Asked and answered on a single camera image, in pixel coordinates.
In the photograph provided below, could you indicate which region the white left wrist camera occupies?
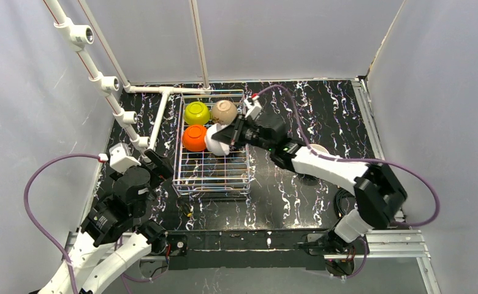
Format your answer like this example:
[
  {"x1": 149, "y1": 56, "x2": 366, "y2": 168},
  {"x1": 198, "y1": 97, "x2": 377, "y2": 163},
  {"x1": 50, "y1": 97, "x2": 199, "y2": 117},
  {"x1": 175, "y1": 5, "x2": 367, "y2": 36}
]
[{"x1": 108, "y1": 142, "x2": 141, "y2": 174}]

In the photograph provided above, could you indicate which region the white wire dish rack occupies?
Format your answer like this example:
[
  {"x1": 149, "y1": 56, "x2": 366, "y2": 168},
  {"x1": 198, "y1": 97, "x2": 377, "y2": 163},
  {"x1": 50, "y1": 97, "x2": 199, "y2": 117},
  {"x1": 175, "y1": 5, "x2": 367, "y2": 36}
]
[{"x1": 172, "y1": 89, "x2": 251, "y2": 197}]

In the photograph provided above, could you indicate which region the white pvc pipe frame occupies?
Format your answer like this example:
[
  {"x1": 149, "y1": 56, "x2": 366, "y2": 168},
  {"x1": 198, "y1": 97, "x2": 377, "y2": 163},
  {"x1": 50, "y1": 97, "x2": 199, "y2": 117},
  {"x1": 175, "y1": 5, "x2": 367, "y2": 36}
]
[{"x1": 43, "y1": 0, "x2": 211, "y2": 154}]

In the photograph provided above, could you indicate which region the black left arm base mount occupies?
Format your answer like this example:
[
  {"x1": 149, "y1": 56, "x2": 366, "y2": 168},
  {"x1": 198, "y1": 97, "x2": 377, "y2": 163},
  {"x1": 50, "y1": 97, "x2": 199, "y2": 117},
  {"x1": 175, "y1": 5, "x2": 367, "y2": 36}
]
[{"x1": 138, "y1": 235, "x2": 188, "y2": 279}]

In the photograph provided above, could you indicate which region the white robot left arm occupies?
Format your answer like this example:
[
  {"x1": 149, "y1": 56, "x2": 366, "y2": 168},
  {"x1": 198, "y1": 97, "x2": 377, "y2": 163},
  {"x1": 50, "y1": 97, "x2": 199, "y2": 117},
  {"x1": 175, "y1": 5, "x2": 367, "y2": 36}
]
[{"x1": 23, "y1": 147, "x2": 173, "y2": 293}]

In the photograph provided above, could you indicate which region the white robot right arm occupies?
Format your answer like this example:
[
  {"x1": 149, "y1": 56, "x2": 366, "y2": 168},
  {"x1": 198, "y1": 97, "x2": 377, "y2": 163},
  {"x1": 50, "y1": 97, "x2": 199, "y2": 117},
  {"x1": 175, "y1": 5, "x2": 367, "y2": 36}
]
[{"x1": 210, "y1": 115, "x2": 408, "y2": 249}]

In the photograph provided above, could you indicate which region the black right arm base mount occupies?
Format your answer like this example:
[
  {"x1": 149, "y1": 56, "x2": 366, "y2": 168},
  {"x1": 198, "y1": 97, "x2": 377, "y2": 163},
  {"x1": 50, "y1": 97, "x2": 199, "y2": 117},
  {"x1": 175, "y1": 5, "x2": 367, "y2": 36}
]
[{"x1": 295, "y1": 232, "x2": 357, "y2": 278}]

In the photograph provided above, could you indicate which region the yellow-green plastic bowl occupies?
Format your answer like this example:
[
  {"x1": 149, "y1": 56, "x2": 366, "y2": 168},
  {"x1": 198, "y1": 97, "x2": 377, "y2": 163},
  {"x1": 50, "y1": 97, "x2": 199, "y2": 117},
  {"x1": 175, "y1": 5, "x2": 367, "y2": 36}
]
[{"x1": 183, "y1": 101, "x2": 211, "y2": 126}]

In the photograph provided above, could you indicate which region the white ceramic bowl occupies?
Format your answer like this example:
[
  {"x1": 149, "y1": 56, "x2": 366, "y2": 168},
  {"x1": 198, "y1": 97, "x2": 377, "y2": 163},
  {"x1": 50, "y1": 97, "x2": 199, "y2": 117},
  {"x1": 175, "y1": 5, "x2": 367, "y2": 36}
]
[{"x1": 182, "y1": 125, "x2": 207, "y2": 152}]

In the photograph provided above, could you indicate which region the red patterned bowl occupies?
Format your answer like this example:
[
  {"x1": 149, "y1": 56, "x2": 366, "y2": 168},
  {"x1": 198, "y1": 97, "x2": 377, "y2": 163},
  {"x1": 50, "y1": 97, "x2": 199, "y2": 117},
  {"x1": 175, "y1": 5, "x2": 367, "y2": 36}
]
[{"x1": 307, "y1": 144, "x2": 330, "y2": 155}]

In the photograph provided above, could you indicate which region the aluminium base frame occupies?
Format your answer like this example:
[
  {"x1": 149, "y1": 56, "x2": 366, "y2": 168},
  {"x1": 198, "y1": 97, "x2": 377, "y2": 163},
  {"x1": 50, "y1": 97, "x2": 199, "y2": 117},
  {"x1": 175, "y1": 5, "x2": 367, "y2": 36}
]
[{"x1": 54, "y1": 77, "x2": 443, "y2": 294}]

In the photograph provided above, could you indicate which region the coiled black cable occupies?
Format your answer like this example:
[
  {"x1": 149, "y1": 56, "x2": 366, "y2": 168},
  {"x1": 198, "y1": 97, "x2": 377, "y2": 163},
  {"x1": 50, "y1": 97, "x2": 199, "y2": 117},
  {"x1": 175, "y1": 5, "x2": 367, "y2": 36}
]
[{"x1": 333, "y1": 186, "x2": 357, "y2": 220}]

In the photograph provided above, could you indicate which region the beige ceramic bowl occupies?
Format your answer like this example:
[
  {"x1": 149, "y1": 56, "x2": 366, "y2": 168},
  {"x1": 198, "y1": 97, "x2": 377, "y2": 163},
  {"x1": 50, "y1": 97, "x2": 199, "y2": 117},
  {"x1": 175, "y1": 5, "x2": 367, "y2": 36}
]
[{"x1": 211, "y1": 100, "x2": 238, "y2": 125}]

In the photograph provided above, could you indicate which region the white striped bottom bowl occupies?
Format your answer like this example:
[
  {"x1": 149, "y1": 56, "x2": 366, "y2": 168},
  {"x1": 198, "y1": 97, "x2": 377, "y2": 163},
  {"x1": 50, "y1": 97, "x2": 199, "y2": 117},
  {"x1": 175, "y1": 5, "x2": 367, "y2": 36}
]
[{"x1": 204, "y1": 123, "x2": 230, "y2": 156}]

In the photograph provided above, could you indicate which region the black yellow screwdriver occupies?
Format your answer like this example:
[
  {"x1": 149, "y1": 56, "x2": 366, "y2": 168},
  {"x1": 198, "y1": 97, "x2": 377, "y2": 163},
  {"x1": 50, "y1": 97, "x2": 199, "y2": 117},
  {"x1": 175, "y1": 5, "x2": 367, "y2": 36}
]
[{"x1": 176, "y1": 197, "x2": 193, "y2": 218}]

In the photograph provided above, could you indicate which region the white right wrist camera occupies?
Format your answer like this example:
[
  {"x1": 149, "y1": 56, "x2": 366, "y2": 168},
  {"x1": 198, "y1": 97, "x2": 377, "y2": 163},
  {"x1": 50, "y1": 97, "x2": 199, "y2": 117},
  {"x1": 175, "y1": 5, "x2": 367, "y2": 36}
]
[{"x1": 245, "y1": 93, "x2": 262, "y2": 121}]

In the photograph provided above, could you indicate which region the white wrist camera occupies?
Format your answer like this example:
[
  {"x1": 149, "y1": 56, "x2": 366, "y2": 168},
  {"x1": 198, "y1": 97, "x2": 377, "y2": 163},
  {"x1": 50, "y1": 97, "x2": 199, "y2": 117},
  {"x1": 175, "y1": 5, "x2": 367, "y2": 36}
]
[
  {"x1": 108, "y1": 142, "x2": 141, "y2": 174},
  {"x1": 245, "y1": 93, "x2": 262, "y2": 121}
]

